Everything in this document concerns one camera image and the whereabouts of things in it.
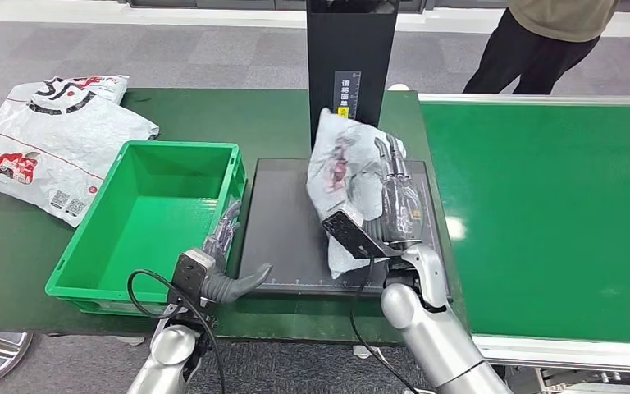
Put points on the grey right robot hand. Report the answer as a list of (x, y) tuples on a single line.
[(402, 212)]

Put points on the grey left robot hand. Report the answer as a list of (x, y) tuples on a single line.
[(230, 285)]

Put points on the grey parcel bag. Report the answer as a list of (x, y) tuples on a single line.
[(342, 141)]

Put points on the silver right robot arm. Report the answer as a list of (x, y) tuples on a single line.
[(434, 332)]

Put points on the black inbound scanner machine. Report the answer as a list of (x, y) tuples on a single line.
[(282, 228)]

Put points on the green conveyor belt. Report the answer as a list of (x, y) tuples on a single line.
[(565, 190)]

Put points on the green plastic crate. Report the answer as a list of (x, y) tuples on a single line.
[(157, 217)]

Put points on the small white round object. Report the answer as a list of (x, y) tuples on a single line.
[(399, 87)]

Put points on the black label with yellow mark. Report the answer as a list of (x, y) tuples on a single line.
[(347, 89)]

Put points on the large white bag red print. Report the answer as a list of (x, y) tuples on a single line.
[(65, 147)]

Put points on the white bag black face print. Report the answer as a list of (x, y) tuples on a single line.
[(76, 89)]

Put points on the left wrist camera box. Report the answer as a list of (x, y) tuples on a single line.
[(190, 272)]

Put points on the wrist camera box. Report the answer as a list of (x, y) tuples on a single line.
[(347, 231), (190, 272)]

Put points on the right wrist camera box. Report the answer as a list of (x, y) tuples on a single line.
[(347, 231)]

